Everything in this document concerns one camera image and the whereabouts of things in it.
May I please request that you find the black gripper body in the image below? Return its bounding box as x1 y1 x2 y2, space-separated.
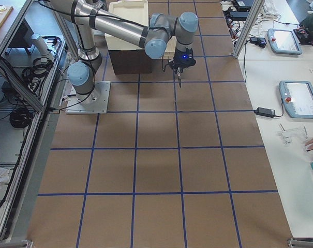
168 48 196 71

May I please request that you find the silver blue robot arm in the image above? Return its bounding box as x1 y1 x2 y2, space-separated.
47 1 198 74

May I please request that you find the dark brown wooden cabinet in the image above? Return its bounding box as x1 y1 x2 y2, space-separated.
109 50 152 75

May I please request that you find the white foam box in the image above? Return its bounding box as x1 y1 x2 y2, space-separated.
104 0 150 51

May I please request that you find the black power adapter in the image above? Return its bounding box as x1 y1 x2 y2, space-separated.
254 107 276 118

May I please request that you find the far blue teach pendant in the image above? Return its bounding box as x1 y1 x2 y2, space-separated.
267 28 302 55

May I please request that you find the blue teach pendant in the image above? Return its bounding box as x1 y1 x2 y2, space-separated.
267 28 302 55
279 81 313 119

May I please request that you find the near blue teach pendant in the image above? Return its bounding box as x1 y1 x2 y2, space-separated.
279 81 313 119

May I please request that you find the clear acrylic stand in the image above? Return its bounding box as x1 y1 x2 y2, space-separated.
278 123 308 145

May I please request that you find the aluminium frame post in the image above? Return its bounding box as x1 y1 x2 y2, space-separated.
232 0 264 58

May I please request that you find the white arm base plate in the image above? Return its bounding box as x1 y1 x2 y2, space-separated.
65 81 111 114

